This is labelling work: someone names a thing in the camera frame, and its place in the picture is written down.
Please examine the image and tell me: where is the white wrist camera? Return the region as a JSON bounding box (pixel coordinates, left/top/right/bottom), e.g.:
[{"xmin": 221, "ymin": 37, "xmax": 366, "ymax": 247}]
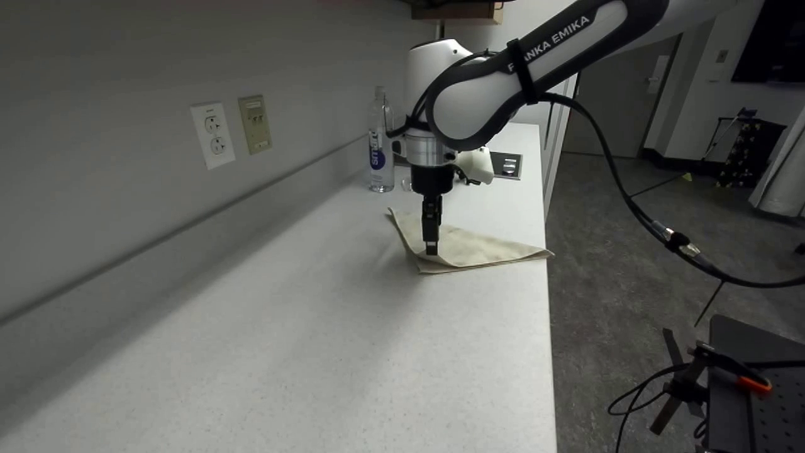
[{"xmin": 455, "ymin": 149, "xmax": 494, "ymax": 183}]

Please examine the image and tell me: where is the clear water bottle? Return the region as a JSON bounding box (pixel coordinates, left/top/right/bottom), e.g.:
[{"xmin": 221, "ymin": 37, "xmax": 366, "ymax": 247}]
[{"xmin": 368, "ymin": 89, "xmax": 396, "ymax": 195}]

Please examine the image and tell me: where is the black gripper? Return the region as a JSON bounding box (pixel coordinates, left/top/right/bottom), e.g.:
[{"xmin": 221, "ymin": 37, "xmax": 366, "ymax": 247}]
[{"xmin": 410, "ymin": 167, "xmax": 455, "ymax": 257}]

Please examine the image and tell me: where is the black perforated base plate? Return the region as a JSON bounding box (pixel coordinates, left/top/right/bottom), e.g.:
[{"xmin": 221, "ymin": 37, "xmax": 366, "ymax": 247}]
[{"xmin": 705, "ymin": 314, "xmax": 805, "ymax": 453}]

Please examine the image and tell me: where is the black tripod stand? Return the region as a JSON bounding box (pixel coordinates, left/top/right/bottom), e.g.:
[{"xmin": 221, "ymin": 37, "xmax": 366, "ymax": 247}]
[{"xmin": 606, "ymin": 325, "xmax": 725, "ymax": 453}]

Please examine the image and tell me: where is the beige stained cloth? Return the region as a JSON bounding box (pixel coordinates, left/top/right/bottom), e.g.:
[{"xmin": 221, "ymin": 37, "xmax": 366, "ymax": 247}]
[{"xmin": 387, "ymin": 208, "xmax": 550, "ymax": 275}]

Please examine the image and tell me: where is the white wall outlet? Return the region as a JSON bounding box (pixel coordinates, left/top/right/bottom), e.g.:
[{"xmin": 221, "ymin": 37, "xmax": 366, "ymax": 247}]
[{"xmin": 189, "ymin": 104, "xmax": 236, "ymax": 168}]

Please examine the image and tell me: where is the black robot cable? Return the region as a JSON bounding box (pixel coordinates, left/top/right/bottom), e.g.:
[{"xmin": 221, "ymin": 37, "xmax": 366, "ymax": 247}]
[{"xmin": 537, "ymin": 89, "xmax": 805, "ymax": 291}]

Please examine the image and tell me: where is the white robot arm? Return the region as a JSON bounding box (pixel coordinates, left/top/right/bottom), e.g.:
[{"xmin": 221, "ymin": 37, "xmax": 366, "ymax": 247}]
[{"xmin": 389, "ymin": 0, "xmax": 737, "ymax": 255}]

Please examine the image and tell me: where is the orange clamp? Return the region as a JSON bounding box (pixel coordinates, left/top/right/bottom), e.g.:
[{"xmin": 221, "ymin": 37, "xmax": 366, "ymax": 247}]
[{"xmin": 691, "ymin": 344, "xmax": 776, "ymax": 397}]

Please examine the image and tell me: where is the beige wall switch plate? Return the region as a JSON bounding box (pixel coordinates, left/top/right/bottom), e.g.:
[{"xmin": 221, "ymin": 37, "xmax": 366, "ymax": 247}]
[{"xmin": 238, "ymin": 94, "xmax": 271, "ymax": 153}]

